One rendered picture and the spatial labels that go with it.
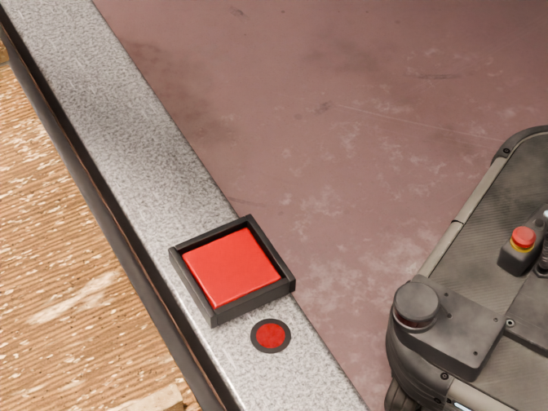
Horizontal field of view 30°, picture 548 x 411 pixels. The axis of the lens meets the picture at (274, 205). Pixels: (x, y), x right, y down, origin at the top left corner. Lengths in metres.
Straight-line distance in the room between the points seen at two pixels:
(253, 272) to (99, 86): 0.27
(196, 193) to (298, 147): 1.29
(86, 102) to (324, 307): 1.03
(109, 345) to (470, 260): 1.02
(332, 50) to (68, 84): 1.44
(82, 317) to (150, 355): 0.06
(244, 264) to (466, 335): 0.80
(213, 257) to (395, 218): 1.25
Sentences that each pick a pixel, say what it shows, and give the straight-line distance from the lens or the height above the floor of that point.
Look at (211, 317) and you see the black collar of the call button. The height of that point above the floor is 0.93.
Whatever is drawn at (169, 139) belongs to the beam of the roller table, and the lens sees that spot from 0.93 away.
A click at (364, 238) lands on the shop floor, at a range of 2.01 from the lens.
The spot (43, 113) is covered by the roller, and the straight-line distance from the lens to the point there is 0.96.
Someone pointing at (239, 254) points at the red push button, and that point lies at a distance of 0.82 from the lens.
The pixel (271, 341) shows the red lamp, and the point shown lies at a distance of 0.79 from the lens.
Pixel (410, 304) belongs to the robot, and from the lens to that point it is 1.54.
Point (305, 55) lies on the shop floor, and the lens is 2.36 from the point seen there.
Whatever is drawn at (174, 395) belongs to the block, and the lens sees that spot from 0.72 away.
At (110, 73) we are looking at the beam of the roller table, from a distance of 0.99.
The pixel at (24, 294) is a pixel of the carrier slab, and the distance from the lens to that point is 0.81.
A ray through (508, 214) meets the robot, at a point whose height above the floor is 0.24.
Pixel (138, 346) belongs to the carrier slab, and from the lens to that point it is 0.77.
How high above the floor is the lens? 1.59
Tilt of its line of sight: 51 degrees down
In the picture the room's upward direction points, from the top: 1 degrees clockwise
